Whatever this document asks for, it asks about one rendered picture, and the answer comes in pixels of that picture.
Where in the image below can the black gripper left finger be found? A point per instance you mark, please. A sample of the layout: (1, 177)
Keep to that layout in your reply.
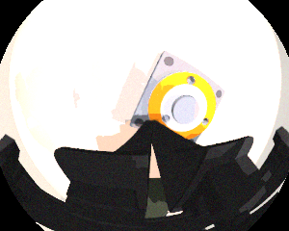
(128, 167)

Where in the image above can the yellow-orange round plate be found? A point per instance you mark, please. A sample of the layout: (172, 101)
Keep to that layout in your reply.
(170, 87)

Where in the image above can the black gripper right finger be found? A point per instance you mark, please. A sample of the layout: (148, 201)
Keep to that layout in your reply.
(182, 163)

